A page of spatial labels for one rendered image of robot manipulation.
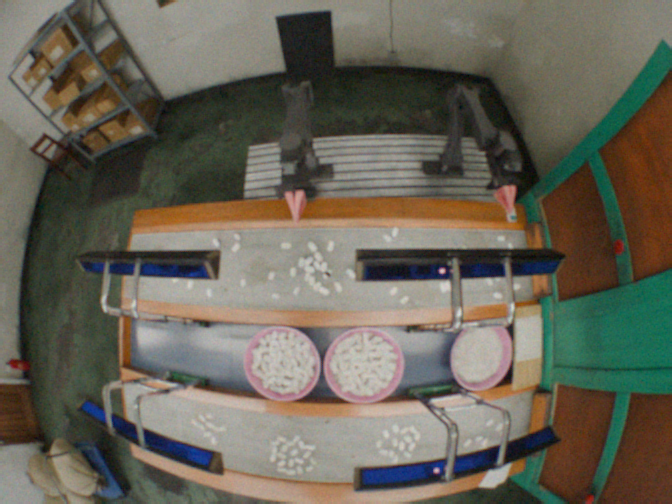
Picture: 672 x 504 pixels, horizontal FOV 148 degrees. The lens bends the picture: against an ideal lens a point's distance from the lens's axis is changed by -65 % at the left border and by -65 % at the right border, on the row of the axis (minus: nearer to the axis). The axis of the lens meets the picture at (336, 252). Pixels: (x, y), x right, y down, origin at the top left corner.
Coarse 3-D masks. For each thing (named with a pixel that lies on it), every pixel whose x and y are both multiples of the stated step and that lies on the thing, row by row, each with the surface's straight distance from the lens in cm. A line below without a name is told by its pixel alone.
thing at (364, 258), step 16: (368, 256) 61; (384, 256) 62; (400, 256) 62; (416, 256) 63; (432, 256) 64; (448, 256) 65; (464, 256) 67; (480, 256) 69; (496, 256) 71; (512, 256) 74; (528, 256) 77; (544, 256) 81; (560, 256) 86; (368, 272) 64; (384, 272) 64; (400, 272) 65; (416, 272) 66; (432, 272) 67; (448, 272) 68; (464, 272) 70; (480, 272) 72; (496, 272) 75; (512, 272) 78; (528, 272) 82; (544, 272) 87
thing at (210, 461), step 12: (84, 408) 116; (96, 408) 112; (96, 420) 108; (120, 420) 103; (120, 432) 99; (132, 432) 97; (144, 432) 95; (156, 432) 93; (156, 444) 90; (168, 444) 88; (180, 444) 87; (168, 456) 86; (180, 456) 84; (192, 456) 83; (204, 456) 82; (216, 456) 81; (204, 468) 80; (216, 468) 80
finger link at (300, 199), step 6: (276, 186) 71; (282, 186) 70; (288, 186) 70; (294, 186) 70; (276, 192) 70; (282, 192) 70; (294, 192) 70; (300, 192) 69; (300, 198) 69; (300, 204) 69; (300, 210) 72
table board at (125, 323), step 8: (128, 248) 143; (120, 320) 140; (128, 320) 142; (120, 328) 140; (128, 328) 143; (120, 336) 141; (128, 336) 143; (120, 344) 141; (128, 344) 144; (120, 352) 142; (128, 352) 144; (120, 360) 142; (128, 360) 145
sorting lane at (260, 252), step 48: (144, 240) 136; (192, 240) 119; (240, 240) 109; (288, 240) 103; (336, 240) 101; (384, 240) 102; (432, 240) 106; (480, 240) 114; (144, 288) 130; (240, 288) 104; (288, 288) 99; (384, 288) 98; (432, 288) 102; (480, 288) 110; (528, 288) 123
